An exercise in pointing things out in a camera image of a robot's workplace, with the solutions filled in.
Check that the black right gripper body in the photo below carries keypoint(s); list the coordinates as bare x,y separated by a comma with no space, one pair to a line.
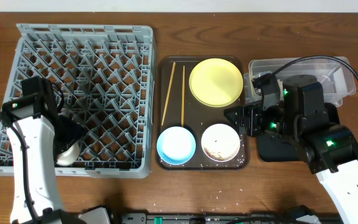
248,119

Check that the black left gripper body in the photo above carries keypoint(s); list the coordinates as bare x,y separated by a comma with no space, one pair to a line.
68,134

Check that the white cup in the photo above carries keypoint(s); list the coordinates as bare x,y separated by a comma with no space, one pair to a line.
70,156

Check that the pink bowl with rice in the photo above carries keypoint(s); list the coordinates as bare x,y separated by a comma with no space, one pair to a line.
220,142

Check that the wooden chopstick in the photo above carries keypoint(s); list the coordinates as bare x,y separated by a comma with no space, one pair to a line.
168,92
183,96

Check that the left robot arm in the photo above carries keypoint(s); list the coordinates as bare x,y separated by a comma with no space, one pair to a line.
41,138

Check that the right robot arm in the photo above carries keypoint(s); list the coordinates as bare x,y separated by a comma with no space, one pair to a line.
338,172

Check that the black waste bin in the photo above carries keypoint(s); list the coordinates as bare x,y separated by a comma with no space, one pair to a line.
302,132

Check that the clear plastic waste bin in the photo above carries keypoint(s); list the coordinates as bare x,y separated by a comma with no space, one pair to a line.
337,81

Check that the yellow round plate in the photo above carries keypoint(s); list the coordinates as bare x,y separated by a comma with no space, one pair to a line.
216,82

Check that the dark brown serving tray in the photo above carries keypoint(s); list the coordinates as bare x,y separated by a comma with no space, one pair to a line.
198,116

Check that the blue bowl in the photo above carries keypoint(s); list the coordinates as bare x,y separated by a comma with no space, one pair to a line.
176,145

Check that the grey plastic dish rack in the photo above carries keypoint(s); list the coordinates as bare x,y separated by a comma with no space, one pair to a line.
106,75

